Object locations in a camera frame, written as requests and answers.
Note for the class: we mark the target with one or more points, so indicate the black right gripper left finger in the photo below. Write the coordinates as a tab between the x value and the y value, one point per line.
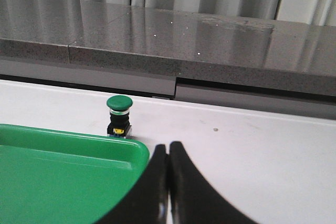
146	202

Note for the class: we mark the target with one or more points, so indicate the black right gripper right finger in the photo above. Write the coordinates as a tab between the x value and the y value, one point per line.
193	199

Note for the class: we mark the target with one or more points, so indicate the green mushroom push button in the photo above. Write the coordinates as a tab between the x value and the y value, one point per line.
119	110

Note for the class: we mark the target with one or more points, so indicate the green plastic tray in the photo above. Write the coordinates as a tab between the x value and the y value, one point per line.
62	177

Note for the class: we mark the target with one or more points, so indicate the grey stone counter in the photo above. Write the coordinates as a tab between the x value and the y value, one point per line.
248	63

